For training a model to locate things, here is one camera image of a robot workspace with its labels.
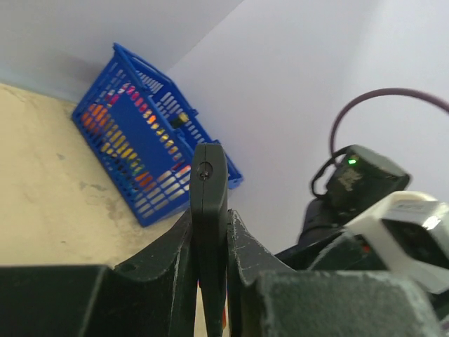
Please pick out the dark glass bottle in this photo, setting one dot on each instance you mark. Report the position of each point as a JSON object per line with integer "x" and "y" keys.
{"x": 180, "y": 120}

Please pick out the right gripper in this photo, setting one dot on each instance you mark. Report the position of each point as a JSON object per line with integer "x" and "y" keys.
{"x": 348, "y": 252}

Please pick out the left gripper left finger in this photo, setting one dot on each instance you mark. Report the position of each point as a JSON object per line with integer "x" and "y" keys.
{"x": 153, "y": 293}

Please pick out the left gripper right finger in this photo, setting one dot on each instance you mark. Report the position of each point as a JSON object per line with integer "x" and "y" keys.
{"x": 267, "y": 298}

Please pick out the black remote control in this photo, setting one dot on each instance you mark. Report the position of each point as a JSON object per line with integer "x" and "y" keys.
{"x": 208, "y": 206}

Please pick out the blue plastic basket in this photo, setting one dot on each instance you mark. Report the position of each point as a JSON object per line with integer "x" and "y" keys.
{"x": 125, "y": 119}

